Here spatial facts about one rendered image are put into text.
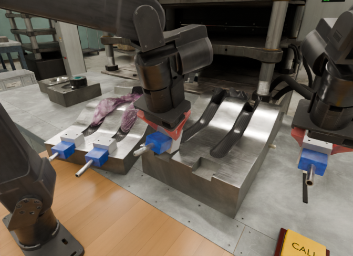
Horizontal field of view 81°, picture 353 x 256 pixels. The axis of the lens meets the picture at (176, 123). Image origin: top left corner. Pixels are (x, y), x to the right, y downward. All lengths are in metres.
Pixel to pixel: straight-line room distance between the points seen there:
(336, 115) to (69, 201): 0.56
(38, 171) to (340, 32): 0.46
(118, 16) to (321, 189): 0.58
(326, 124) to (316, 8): 0.83
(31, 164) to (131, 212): 0.23
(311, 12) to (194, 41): 0.87
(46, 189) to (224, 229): 0.34
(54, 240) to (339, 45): 0.54
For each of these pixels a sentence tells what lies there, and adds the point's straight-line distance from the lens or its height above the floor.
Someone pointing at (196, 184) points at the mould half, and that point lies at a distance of 0.48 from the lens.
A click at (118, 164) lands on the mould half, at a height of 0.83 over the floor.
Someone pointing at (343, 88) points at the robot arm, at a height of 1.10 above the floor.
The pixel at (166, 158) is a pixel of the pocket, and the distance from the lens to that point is 0.53.
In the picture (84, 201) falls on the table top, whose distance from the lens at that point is 0.56.
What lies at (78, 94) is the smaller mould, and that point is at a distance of 1.11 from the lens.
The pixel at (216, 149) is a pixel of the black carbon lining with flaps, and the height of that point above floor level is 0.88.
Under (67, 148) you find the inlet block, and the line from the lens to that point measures 0.63.
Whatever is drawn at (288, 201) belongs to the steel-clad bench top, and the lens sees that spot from 0.58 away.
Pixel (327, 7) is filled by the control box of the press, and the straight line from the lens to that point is 1.18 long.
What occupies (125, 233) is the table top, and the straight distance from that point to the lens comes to 0.48.
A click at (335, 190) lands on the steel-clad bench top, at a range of 0.66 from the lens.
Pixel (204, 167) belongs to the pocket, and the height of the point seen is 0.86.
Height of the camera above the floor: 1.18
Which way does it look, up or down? 28 degrees down
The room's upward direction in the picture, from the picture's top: straight up
